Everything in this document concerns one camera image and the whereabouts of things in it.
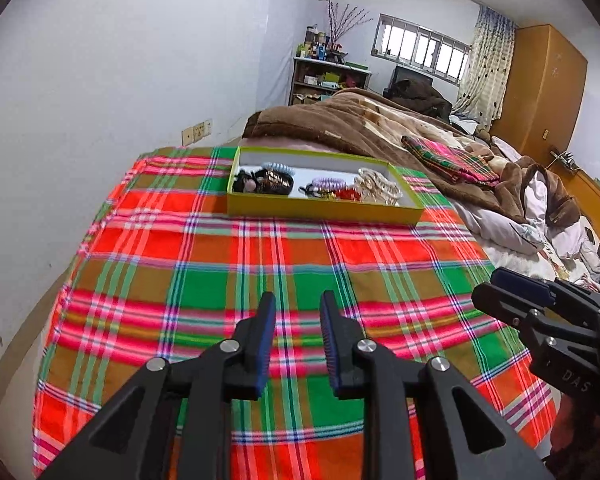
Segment dark brown blanket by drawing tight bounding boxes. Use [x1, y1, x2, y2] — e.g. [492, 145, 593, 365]
[382, 77, 453, 121]

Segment black monitor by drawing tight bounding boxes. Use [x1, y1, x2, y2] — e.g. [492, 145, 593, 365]
[390, 65, 433, 98]

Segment folded plaid cloth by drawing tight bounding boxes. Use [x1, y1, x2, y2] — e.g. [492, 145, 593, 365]
[401, 135, 501, 190]

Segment black hair tie pink bead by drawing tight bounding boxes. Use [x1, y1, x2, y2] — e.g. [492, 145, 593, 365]
[232, 170, 261, 194]

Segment white bedding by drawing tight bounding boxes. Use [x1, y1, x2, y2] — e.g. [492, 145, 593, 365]
[450, 135, 600, 291]

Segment purple spiral hair tie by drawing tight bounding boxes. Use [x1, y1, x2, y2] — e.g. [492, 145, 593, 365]
[307, 176, 353, 197]

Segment wooden wardrobe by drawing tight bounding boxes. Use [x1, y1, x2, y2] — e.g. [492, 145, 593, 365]
[490, 24, 588, 166]

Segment yellow-green cardboard box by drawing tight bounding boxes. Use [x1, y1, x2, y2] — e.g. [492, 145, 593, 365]
[226, 146, 425, 225]

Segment dried branches in vase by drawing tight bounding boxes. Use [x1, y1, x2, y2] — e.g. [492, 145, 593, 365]
[326, 0, 373, 53]

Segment patterned curtain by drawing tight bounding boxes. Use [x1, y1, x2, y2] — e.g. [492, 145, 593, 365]
[452, 7, 517, 133]

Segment wooden headboard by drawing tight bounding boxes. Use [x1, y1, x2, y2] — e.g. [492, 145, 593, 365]
[550, 150, 600, 246]

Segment wooden shelf unit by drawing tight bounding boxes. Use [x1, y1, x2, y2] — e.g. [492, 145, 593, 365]
[291, 56, 373, 107]

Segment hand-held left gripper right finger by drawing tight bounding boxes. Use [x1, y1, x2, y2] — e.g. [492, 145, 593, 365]
[319, 290, 556, 480]

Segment brown fleece blanket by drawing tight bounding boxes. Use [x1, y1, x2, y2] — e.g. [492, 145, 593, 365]
[242, 87, 581, 226]

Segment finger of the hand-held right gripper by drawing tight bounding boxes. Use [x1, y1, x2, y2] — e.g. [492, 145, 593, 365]
[490, 267, 600, 314]
[472, 283, 557, 342]

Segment dark bead bracelet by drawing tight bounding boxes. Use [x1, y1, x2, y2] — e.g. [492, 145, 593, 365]
[255, 170, 292, 187]

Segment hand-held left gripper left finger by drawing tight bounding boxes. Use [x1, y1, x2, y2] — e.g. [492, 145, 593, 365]
[37, 291, 277, 480]

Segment wall socket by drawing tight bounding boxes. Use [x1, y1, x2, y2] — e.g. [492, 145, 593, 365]
[181, 119, 213, 146]

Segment group of bottles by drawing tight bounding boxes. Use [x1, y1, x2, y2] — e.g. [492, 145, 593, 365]
[296, 25, 348, 61]

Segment barred window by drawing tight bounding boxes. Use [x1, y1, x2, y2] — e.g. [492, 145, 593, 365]
[369, 14, 473, 83]

